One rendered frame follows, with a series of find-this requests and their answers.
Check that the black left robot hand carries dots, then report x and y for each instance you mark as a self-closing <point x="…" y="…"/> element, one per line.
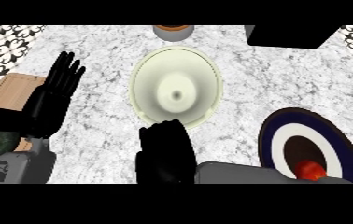
<point x="47" y="100"/>

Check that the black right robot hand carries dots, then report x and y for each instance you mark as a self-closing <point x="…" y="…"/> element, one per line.
<point x="166" y="153"/>

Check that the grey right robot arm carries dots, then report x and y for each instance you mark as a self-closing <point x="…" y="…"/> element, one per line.
<point x="248" y="173"/>

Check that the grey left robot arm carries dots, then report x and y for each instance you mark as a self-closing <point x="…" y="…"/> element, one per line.
<point x="27" y="162"/>

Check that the pale green bowl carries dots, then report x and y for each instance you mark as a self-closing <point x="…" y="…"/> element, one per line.
<point x="176" y="86"/>

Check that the navy and white plate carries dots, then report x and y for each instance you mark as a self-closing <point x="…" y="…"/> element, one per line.
<point x="285" y="134"/>

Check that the red cupcake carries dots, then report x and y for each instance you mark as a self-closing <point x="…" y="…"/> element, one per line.
<point x="310" y="170"/>

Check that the tan wooden board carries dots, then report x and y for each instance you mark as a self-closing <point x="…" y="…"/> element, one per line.
<point x="18" y="92"/>

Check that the dark green round object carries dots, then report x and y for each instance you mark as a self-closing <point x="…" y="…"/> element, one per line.
<point x="8" y="142"/>

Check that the grey cup with orange rim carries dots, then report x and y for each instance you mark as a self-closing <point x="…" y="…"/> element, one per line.
<point x="173" y="33"/>

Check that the black appliance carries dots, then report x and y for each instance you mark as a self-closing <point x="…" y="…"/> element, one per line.
<point x="287" y="34"/>

